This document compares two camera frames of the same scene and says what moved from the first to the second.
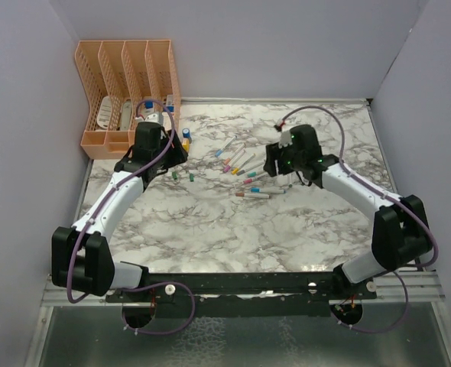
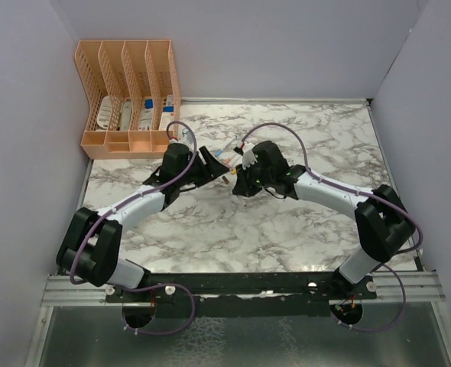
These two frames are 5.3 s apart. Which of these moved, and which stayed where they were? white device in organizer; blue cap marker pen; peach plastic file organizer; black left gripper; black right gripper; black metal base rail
Moved: black left gripper; black right gripper
Stayed: peach plastic file organizer; blue cap marker pen; white device in organizer; black metal base rail
